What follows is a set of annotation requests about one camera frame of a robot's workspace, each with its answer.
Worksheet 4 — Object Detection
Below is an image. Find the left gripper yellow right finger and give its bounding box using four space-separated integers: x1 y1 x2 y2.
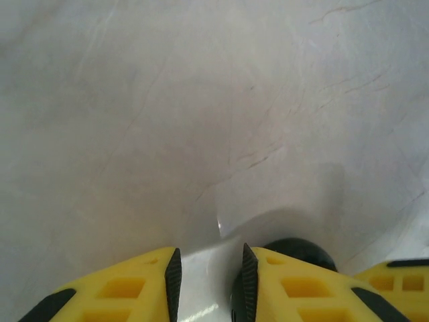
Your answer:
241 243 412 322

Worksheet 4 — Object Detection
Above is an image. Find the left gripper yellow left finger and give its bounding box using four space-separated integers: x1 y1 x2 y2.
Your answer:
18 246 183 322

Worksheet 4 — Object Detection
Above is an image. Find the black earbud charging case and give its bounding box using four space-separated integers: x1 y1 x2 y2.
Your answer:
230 237 339 322

